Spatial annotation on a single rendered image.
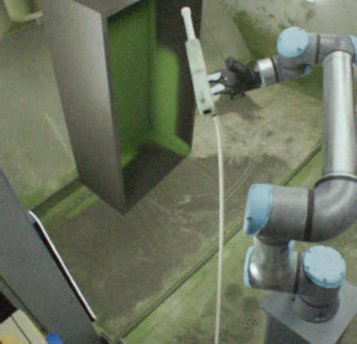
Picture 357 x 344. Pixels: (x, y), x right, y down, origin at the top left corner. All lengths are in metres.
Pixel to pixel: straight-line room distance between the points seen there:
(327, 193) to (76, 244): 2.06
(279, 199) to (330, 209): 0.11
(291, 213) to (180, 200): 1.97
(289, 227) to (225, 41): 3.11
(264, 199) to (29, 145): 2.23
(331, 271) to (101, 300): 1.43
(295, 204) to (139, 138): 1.80
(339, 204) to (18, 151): 2.34
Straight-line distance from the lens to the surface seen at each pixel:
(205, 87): 1.31
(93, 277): 2.53
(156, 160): 2.43
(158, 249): 2.54
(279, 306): 1.64
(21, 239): 1.18
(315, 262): 1.43
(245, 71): 1.34
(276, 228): 0.87
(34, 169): 2.90
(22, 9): 2.68
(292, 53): 1.23
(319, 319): 1.61
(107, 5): 1.40
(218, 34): 3.83
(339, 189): 0.89
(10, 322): 0.69
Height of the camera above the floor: 2.09
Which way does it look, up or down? 43 degrees down
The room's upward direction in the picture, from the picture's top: 10 degrees counter-clockwise
